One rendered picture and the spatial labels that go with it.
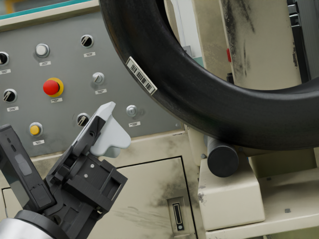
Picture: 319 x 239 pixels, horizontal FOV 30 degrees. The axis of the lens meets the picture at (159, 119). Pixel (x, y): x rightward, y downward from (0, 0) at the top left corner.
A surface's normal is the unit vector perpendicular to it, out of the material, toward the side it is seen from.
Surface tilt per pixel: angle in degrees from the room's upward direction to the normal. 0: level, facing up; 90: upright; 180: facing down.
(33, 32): 90
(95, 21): 90
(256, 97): 100
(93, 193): 70
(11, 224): 38
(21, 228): 46
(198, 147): 90
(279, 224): 90
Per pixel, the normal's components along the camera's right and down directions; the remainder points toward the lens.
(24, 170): 0.40, -0.39
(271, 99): -0.10, 0.26
